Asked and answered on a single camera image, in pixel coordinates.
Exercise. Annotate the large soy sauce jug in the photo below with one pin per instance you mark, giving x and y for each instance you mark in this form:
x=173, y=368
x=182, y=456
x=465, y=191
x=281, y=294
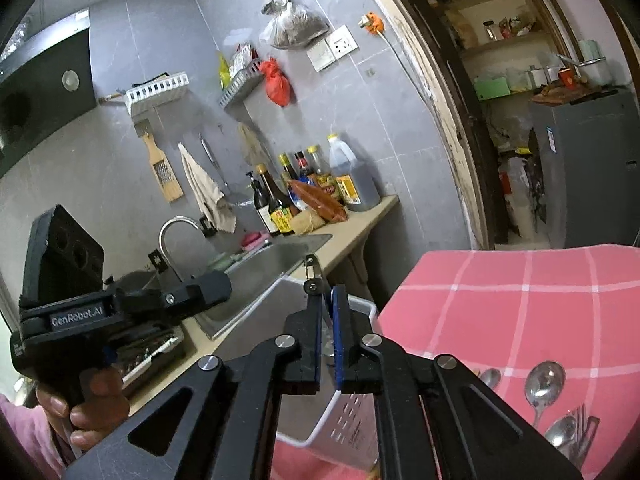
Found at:
x=352, y=176

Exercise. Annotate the wooden grater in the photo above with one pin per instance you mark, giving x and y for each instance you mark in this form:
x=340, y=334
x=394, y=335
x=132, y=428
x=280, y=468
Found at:
x=159, y=163

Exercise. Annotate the orange brown snack bag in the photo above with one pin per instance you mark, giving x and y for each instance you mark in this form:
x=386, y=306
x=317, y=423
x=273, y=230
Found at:
x=327, y=207

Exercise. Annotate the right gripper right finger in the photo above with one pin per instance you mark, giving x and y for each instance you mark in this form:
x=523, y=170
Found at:
x=435, y=419

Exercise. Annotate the white wall basket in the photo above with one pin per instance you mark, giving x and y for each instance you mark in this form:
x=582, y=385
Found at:
x=158, y=92

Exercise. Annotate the clear bag of dried goods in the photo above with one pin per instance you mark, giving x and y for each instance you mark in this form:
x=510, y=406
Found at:
x=291, y=25

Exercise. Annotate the pink checkered tablecloth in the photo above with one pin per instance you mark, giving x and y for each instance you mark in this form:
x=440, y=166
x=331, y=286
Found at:
x=513, y=310

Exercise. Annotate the steel fork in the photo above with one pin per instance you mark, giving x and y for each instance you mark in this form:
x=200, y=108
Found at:
x=586, y=430

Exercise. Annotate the black induction cooker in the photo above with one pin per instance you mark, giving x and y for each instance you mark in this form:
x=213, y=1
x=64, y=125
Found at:
x=141, y=361

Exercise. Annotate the red plastic bag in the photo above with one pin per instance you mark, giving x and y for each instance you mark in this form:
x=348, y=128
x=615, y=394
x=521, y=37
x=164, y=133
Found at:
x=277, y=86

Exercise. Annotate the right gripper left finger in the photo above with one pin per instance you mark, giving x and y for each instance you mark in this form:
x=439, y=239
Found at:
x=218, y=419

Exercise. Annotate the orange wall plug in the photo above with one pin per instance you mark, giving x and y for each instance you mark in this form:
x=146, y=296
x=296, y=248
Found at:
x=372, y=23

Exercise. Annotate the green box on shelf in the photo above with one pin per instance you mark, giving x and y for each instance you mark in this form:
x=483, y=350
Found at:
x=492, y=88

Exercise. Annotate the large steel spoon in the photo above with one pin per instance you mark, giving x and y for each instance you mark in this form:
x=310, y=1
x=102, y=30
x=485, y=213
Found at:
x=543, y=387

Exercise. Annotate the white perforated utensil holder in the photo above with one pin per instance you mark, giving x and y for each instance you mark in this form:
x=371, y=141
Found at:
x=336, y=427

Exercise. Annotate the stainless steel sink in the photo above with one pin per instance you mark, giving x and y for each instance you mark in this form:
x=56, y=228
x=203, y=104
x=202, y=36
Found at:
x=254, y=274

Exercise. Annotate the black pump bottle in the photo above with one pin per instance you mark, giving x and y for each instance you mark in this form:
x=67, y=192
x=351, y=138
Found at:
x=261, y=204

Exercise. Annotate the person's left hand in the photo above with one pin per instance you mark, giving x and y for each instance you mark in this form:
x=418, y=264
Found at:
x=85, y=425

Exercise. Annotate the red cup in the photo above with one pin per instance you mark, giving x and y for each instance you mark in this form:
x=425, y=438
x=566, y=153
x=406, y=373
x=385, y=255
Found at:
x=568, y=79

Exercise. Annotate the dark sauce bottle yellow label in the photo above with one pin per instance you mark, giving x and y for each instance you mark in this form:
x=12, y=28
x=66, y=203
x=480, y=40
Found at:
x=281, y=208

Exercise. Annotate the tan paper wrapped package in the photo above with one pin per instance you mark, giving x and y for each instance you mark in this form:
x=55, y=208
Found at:
x=306, y=222

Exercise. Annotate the grey wall shelf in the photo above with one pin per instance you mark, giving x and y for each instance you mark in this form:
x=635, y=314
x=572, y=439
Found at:
x=244, y=82

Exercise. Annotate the pink soap dish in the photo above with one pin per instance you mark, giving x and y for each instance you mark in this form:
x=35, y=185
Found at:
x=252, y=240

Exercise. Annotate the beige hanging towel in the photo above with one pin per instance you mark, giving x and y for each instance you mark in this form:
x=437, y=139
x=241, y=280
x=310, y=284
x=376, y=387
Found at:
x=211, y=200

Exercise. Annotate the white wall switch socket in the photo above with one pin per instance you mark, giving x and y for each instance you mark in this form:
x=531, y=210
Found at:
x=329, y=50

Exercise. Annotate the grey washing machine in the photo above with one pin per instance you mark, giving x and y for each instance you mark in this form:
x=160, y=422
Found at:
x=589, y=154

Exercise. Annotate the chrome faucet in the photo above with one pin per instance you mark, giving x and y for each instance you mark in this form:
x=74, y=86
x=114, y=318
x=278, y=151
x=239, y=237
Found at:
x=171, y=238

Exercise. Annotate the black range hood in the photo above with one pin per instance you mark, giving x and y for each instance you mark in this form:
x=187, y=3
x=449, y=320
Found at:
x=45, y=84

